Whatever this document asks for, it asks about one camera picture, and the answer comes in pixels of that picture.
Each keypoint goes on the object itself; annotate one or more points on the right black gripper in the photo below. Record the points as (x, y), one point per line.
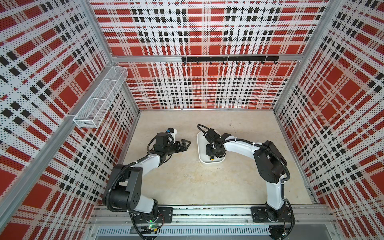
(210, 154)

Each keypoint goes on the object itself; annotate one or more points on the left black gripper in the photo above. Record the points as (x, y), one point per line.
(184, 148)

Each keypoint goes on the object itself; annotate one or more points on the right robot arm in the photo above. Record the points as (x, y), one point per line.
(271, 165)

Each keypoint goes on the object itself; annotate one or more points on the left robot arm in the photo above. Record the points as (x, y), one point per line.
(123, 192)

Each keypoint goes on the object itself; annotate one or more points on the white rectangular bin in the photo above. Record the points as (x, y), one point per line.
(202, 149)

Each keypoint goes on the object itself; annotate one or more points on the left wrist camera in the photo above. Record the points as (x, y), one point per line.
(172, 132)

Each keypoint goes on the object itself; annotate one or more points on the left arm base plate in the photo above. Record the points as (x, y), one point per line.
(165, 214)

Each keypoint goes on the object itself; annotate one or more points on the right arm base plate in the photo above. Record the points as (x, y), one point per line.
(266, 214)

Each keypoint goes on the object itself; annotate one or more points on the white wire mesh basket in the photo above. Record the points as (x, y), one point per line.
(94, 110)

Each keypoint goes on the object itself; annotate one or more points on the black hook rail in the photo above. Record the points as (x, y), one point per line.
(261, 59)

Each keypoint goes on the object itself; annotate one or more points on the aluminium mounting rail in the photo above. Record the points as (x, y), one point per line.
(198, 215)

